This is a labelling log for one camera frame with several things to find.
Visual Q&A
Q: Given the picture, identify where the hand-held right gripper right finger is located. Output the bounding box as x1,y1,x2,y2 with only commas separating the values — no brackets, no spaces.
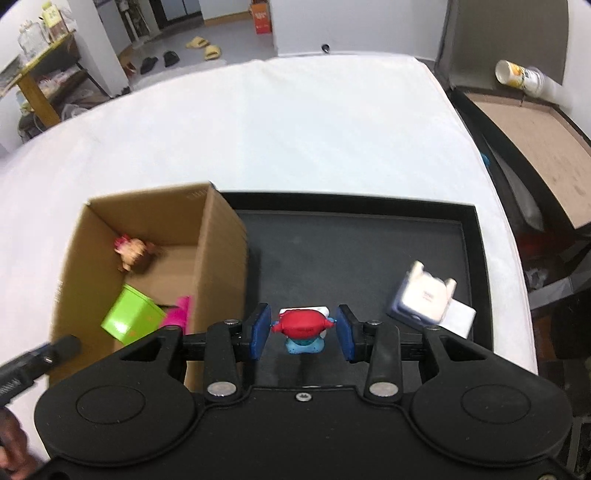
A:
336,303,494,402

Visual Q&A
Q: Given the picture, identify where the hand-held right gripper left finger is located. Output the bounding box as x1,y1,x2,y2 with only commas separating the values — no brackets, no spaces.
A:
115,303,273,402

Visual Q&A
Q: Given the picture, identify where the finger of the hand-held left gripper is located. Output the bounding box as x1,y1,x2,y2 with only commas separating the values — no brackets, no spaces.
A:
46,335,84,368

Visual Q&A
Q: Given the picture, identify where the blue figurine with red hat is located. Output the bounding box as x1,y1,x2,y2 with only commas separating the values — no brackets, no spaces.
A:
270,305,335,355

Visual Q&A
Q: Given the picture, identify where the green toy box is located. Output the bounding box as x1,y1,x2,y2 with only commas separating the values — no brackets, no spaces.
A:
100,285,167,346

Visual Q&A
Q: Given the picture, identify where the black tray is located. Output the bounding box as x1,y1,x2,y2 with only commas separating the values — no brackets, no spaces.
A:
217,189,495,388

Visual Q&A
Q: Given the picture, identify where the pink bear figurine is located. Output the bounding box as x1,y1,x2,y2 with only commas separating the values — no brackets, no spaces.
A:
159,295,192,335

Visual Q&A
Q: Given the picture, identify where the brown cardboard box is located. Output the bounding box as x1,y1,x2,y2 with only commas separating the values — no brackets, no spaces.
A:
48,182,250,388

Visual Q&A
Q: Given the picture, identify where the brown bear figurine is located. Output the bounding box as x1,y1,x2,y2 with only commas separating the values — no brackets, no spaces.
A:
114,234,162,274

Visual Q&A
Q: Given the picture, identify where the person's left hand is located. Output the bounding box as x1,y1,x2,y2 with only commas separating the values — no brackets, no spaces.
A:
0,408,49,480

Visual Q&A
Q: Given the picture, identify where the white and purple toy figure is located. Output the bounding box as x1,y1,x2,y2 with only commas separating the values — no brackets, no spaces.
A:
387,261,458,330

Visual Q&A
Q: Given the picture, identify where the small white square box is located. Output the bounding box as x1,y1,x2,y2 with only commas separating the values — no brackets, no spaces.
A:
438,299,477,337

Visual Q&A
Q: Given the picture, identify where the yellow table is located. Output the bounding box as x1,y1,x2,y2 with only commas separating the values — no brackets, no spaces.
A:
0,34,81,127

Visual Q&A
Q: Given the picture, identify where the white and yellow cup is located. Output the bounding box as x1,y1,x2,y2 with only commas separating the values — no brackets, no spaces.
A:
495,59,546,97

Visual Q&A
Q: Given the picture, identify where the orange carton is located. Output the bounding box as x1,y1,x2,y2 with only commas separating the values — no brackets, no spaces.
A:
250,0,273,35

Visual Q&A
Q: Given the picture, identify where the glass jar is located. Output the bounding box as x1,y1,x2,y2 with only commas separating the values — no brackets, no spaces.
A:
17,19,47,54

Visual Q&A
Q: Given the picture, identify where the yellow-green bottle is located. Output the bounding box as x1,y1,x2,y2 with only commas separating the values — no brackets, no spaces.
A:
39,0,65,38

